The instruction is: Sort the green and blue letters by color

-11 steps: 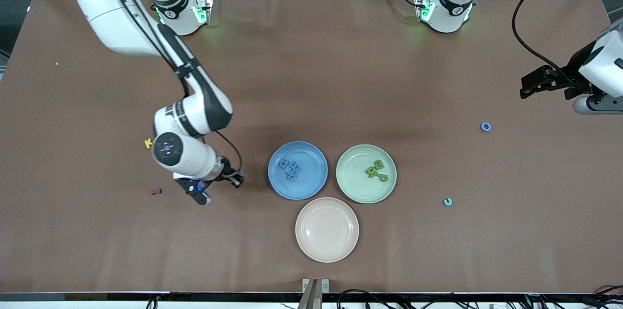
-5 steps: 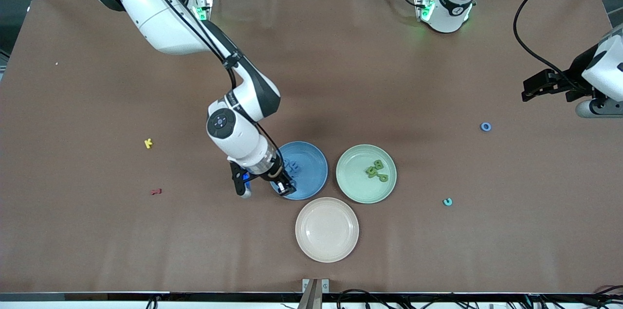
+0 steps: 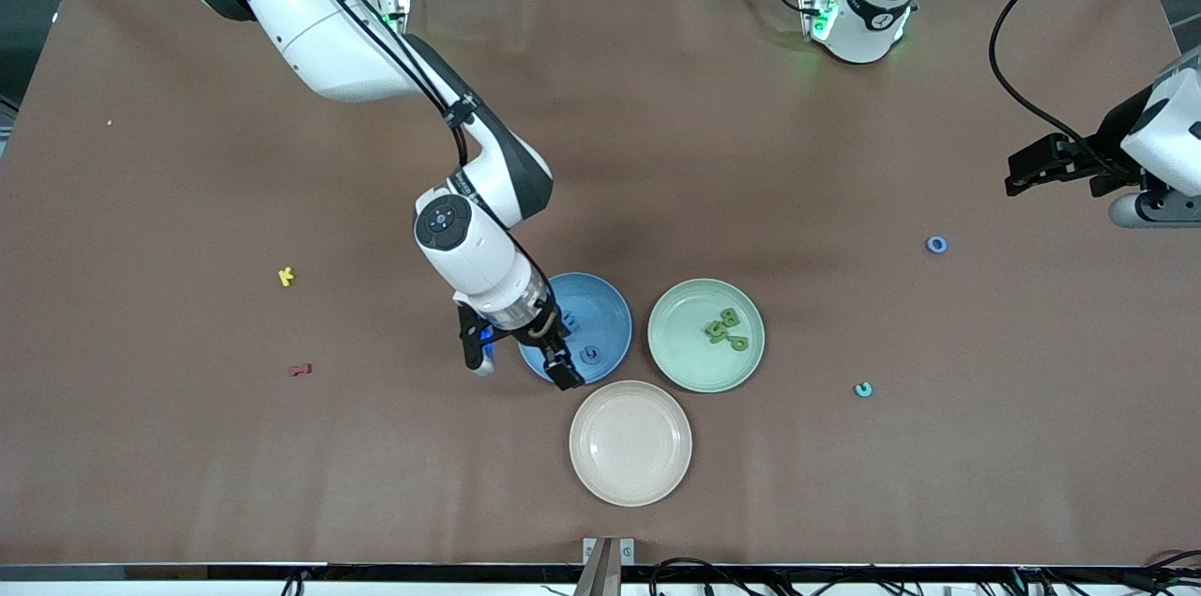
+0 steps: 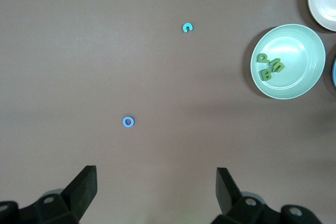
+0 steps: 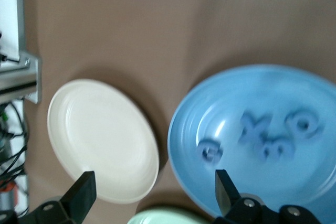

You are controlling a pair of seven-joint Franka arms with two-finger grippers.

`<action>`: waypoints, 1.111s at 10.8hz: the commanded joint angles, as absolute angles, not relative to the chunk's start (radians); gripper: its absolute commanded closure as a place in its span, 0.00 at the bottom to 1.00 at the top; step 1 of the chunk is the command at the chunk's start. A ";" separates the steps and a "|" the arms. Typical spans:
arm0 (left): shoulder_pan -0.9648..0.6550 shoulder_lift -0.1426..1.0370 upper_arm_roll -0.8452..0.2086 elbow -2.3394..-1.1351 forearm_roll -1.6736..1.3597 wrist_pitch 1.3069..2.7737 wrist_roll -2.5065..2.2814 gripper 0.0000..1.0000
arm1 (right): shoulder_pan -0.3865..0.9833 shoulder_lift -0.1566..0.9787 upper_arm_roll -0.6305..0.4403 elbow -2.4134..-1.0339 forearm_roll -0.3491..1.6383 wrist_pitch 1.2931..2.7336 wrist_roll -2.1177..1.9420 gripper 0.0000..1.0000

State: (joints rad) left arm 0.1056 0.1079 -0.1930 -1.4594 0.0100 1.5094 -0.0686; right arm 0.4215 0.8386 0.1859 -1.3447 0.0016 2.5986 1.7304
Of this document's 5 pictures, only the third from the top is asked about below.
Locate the blue letter E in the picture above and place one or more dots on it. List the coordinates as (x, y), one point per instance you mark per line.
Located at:
(571, 324)

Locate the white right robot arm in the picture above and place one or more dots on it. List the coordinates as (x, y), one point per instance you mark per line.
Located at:
(310, 23)

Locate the beige plate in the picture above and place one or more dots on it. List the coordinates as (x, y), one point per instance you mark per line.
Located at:
(630, 443)

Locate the blue letter G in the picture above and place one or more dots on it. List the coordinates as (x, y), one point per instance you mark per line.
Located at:
(583, 355)

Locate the blue plate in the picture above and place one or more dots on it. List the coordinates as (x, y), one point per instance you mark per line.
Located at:
(605, 314)

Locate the metal table edge bracket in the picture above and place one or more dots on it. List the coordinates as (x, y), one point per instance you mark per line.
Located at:
(608, 563)

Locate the blue letter O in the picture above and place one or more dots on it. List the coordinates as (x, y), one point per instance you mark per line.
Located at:
(929, 245)

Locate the cyan letter C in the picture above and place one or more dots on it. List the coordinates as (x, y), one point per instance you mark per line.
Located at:
(859, 393)

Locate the yellow letter K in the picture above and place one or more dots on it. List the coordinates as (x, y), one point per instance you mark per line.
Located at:
(286, 277)

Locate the green letter B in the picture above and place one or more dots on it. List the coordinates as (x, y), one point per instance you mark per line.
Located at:
(728, 317)

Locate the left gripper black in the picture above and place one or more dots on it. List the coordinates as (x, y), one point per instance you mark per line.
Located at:
(1113, 138)

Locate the green plate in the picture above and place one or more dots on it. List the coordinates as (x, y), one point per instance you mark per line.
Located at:
(690, 361)

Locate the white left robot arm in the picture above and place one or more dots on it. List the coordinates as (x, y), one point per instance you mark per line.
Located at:
(868, 23)

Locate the red letter T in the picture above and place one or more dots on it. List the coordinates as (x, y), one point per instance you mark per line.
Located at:
(299, 370)

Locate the brown table cover sheet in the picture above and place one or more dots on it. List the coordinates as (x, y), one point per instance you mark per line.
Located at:
(713, 155)

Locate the green letter P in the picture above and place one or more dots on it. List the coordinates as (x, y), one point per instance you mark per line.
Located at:
(738, 343)

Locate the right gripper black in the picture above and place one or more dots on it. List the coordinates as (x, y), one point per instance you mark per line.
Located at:
(550, 332)

